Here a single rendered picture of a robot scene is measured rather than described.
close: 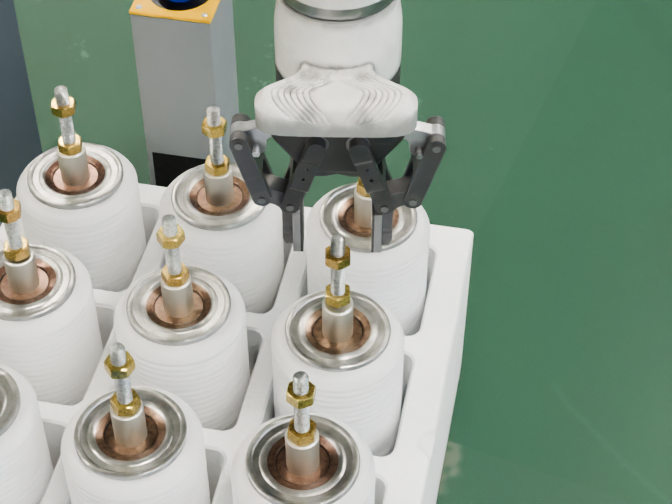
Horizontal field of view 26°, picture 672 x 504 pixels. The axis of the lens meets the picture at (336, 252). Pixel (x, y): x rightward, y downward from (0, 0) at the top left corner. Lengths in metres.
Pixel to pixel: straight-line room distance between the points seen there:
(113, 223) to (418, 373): 0.27
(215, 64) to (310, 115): 0.44
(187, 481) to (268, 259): 0.24
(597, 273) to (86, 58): 0.64
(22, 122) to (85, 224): 0.33
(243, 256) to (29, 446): 0.23
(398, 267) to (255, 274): 0.12
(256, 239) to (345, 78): 0.32
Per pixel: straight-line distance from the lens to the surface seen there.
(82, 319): 1.09
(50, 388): 1.11
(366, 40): 0.82
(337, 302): 1.00
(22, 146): 1.47
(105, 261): 1.18
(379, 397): 1.04
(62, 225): 1.15
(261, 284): 1.16
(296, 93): 0.82
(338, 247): 0.97
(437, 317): 1.15
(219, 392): 1.08
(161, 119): 1.29
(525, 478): 1.28
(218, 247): 1.11
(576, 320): 1.40
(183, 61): 1.25
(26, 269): 1.07
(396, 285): 1.12
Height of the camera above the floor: 1.03
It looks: 46 degrees down
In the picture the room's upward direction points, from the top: straight up
